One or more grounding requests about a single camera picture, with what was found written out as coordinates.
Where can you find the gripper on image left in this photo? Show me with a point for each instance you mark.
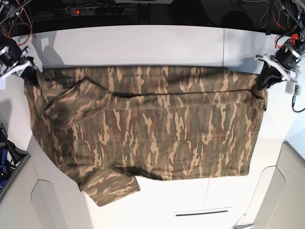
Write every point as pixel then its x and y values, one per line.
pixel 18 63

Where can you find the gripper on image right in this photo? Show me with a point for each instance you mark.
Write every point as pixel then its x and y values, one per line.
pixel 282 66

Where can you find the camouflage T-shirt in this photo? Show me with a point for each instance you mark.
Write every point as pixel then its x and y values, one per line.
pixel 104 126

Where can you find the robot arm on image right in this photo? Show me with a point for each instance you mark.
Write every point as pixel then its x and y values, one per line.
pixel 295 30

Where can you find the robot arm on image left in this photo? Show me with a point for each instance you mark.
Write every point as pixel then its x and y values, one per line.
pixel 13 13

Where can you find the black power strip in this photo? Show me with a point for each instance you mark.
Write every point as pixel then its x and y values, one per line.
pixel 96 10

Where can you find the blue items in bin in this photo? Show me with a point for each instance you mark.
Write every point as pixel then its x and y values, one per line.
pixel 4 169

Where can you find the grey side cabinet right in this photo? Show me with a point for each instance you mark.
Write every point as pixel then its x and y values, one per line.
pixel 283 206

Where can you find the white camera box image right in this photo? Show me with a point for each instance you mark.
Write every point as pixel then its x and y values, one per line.
pixel 293 88

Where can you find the white camera box image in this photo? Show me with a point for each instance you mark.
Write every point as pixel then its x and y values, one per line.
pixel 293 88
pixel 2 83

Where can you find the white camera box image left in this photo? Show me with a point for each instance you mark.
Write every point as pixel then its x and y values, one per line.
pixel 2 83

